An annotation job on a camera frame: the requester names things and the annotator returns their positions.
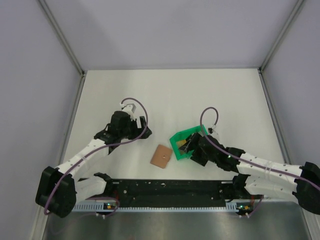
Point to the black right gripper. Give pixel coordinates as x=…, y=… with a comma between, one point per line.
x=188, y=145

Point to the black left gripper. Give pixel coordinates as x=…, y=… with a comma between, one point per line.
x=137, y=131

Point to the gold credit card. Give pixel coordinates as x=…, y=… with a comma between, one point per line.
x=180, y=143

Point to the green plastic card bin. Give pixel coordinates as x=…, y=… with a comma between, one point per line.
x=192, y=136

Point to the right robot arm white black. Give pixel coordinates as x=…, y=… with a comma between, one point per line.
x=256, y=176

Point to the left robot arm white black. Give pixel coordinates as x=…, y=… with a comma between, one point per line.
x=62, y=187

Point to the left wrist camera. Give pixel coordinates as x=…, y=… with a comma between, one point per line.
x=128, y=108

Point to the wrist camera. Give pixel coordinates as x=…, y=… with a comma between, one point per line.
x=212, y=132
x=128, y=108

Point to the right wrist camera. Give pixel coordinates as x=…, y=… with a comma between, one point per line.
x=212, y=132

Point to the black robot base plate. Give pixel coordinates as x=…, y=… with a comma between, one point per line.
x=170, y=193

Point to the grey slotted cable duct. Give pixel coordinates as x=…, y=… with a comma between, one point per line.
x=103, y=207

